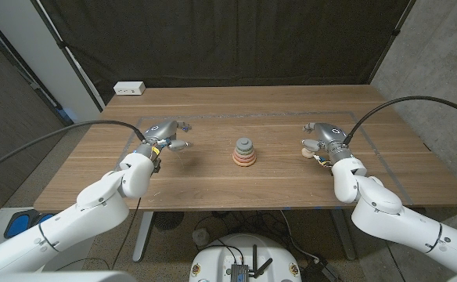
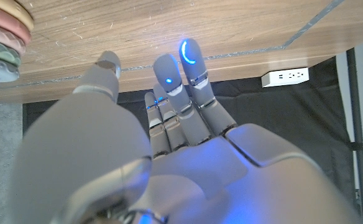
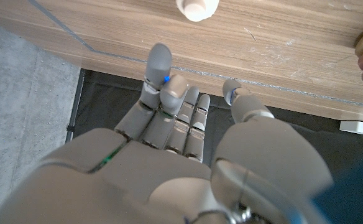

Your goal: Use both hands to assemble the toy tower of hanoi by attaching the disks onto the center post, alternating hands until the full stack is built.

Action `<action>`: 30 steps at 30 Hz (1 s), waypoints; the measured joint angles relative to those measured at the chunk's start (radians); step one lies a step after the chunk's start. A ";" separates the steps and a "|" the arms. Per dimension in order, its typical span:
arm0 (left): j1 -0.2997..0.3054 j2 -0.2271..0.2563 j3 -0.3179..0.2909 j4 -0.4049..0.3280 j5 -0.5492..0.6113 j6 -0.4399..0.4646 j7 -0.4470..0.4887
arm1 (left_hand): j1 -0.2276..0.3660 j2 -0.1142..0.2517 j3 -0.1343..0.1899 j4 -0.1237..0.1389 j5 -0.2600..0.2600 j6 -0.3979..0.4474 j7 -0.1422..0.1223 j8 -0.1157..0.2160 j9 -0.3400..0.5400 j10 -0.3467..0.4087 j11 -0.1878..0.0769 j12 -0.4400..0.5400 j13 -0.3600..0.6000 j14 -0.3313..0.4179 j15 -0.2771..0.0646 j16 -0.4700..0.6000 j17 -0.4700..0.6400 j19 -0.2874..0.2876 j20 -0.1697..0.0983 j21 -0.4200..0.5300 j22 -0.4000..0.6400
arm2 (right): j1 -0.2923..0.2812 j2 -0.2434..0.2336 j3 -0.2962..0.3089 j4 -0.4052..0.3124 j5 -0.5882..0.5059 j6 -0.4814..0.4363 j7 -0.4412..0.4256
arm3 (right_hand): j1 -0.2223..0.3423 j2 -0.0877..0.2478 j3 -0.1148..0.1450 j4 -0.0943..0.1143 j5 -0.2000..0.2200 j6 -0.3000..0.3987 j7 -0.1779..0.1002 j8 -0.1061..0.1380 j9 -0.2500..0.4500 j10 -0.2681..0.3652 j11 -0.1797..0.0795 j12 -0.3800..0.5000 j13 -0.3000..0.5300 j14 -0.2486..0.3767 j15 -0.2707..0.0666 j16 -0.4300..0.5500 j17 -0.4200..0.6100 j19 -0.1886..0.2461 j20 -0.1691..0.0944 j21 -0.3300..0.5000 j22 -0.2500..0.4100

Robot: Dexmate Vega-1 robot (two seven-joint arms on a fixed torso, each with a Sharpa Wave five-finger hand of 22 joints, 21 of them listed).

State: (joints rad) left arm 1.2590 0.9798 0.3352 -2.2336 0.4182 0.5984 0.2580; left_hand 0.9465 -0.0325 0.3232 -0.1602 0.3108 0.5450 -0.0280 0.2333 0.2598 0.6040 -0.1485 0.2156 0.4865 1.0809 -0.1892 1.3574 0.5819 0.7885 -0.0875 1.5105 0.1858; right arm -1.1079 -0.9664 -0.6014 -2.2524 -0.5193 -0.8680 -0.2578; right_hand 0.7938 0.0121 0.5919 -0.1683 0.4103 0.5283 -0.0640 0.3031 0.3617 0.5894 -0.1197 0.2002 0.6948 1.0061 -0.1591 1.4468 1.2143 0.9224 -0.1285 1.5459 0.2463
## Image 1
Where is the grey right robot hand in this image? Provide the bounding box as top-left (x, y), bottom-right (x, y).
top-left (301, 121), bottom-right (355, 165)

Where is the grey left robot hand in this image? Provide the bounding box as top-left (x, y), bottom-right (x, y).
top-left (134, 119), bottom-right (193, 160)

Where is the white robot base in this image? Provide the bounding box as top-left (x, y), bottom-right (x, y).
top-left (188, 233), bottom-right (303, 282)

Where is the white power strip box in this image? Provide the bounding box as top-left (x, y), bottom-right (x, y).
top-left (113, 81), bottom-right (146, 96)

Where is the round black floor fan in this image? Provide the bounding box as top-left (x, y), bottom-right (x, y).
top-left (153, 211), bottom-right (185, 231)

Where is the metal table leg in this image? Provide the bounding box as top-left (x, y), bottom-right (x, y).
top-left (329, 209), bottom-right (358, 262)
top-left (132, 211), bottom-right (155, 262)

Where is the round grey floor object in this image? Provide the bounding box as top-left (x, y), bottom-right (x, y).
top-left (192, 228), bottom-right (211, 248)

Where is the black backdrop curtain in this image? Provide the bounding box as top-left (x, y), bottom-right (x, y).
top-left (31, 0), bottom-right (416, 105)

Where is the black backdrop stand pole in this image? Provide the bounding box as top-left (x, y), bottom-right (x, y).
top-left (367, 0), bottom-right (417, 85)
top-left (31, 0), bottom-right (104, 113)

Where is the black floor power strip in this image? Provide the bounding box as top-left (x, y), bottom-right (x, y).
top-left (300, 258), bottom-right (341, 282)

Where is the blue foot pedal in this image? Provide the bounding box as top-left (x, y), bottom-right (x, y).
top-left (4, 210), bottom-right (38, 239)
top-left (36, 212), bottom-right (56, 225)

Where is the grey box with black antennas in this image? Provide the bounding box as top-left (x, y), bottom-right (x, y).
top-left (228, 244), bottom-right (275, 282)

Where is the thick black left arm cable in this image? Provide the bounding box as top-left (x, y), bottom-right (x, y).
top-left (0, 119), bottom-right (147, 178)

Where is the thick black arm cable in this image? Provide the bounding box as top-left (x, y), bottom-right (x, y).
top-left (344, 95), bottom-right (457, 145)
top-left (0, 119), bottom-right (147, 178)

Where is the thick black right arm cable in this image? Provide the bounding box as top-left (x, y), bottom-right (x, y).
top-left (344, 95), bottom-right (457, 145)

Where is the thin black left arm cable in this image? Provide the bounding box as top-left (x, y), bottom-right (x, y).
top-left (110, 197), bottom-right (142, 271)

